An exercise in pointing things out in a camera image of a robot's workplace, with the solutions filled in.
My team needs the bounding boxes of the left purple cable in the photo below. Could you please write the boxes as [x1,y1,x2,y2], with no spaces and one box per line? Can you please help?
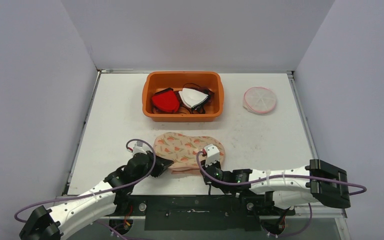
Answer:
[14,139,156,240]

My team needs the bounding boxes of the floral padded bra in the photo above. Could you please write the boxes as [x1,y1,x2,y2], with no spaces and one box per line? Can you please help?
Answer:
[153,132,226,175]

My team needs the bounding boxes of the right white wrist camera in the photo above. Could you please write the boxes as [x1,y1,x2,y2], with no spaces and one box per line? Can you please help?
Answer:
[204,144,221,167]

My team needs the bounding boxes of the red bra black straps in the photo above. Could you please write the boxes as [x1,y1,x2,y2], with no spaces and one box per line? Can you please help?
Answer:
[150,87,182,114]

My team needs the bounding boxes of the orange plastic tub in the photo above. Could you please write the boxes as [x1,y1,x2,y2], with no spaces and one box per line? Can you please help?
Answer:
[142,71,224,123]

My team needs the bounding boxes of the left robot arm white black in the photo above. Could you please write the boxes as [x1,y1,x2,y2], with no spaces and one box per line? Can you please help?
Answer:
[19,151,174,240]

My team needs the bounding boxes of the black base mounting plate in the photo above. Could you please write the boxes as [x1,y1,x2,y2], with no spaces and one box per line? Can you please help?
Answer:
[109,194,296,231]

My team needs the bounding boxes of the white mesh laundry bag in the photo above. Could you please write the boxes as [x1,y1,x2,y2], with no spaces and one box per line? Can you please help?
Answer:
[242,87,277,115]

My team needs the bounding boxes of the aluminium front rail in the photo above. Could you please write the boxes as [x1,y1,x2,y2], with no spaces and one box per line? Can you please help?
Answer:
[49,194,347,220]

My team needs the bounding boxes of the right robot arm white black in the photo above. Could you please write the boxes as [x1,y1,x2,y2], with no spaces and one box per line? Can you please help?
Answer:
[199,159,351,215]

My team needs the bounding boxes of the white bra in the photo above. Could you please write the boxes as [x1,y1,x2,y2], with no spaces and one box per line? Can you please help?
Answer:
[178,88,210,110]

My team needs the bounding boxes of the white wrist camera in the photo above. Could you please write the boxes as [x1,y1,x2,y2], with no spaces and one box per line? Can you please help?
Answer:
[204,144,221,167]
[132,141,150,156]

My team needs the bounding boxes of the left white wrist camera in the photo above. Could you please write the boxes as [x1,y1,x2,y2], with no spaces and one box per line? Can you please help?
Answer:
[132,141,150,156]

